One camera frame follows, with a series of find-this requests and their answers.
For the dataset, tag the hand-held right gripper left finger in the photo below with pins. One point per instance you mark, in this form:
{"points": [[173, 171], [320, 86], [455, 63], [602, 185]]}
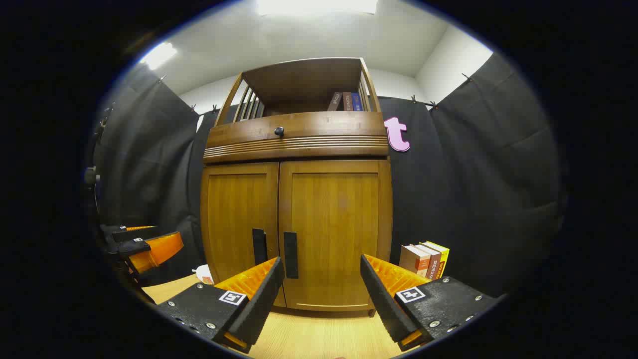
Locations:
{"points": [[259, 309]]}

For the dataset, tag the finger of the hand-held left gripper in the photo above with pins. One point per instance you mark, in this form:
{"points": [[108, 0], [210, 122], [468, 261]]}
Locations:
{"points": [[122, 232], [159, 249]]}

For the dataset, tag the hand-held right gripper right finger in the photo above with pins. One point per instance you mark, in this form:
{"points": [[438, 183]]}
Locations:
{"points": [[384, 304]]}

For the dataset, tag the wooden cabinet door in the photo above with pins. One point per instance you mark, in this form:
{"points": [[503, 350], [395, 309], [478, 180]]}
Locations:
{"points": [[234, 214], [334, 224]]}

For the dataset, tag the wooden double-door shoe cabinet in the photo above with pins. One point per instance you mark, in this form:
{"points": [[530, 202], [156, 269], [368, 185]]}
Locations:
{"points": [[299, 82]]}

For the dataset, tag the small white object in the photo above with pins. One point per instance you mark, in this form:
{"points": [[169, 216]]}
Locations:
{"points": [[203, 273]]}

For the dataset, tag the white and orange book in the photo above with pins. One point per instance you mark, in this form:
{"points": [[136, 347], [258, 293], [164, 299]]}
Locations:
{"points": [[414, 260]]}

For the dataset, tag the brown standing book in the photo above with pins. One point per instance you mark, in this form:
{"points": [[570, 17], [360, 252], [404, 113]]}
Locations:
{"points": [[432, 262]]}

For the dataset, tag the yellow book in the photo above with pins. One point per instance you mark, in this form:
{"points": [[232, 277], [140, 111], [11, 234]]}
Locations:
{"points": [[442, 255]]}

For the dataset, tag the black backdrop cloth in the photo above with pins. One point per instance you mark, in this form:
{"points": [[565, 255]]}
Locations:
{"points": [[473, 189]]}

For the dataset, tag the small ceiling light panel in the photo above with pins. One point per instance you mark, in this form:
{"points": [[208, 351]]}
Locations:
{"points": [[158, 54]]}

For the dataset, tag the wooden drawer with black knob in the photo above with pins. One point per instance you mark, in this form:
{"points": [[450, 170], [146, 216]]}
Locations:
{"points": [[324, 127]]}

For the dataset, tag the blue shelf book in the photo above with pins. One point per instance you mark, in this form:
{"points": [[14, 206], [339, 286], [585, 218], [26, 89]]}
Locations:
{"points": [[357, 101]]}

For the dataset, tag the dark red shelf book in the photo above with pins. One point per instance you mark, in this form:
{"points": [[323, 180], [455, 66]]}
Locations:
{"points": [[347, 101]]}

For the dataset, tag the brown shelf book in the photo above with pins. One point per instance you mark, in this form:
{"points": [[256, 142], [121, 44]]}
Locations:
{"points": [[335, 100]]}

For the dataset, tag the large ceiling light panel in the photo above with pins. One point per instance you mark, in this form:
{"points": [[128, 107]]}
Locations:
{"points": [[316, 6]]}

